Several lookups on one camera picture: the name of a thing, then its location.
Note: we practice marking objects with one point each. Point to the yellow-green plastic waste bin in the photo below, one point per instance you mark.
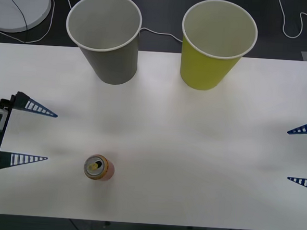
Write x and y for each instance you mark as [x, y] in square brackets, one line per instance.
[201, 71]

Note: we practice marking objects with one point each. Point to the red and gold drink can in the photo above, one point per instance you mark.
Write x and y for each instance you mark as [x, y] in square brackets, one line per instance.
[98, 168]

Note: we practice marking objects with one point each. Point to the white round disc base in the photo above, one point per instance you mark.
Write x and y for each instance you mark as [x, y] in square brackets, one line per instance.
[22, 5]

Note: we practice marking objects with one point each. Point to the grey plastic waste bin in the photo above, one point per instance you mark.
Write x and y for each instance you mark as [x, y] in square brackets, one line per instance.
[112, 63]

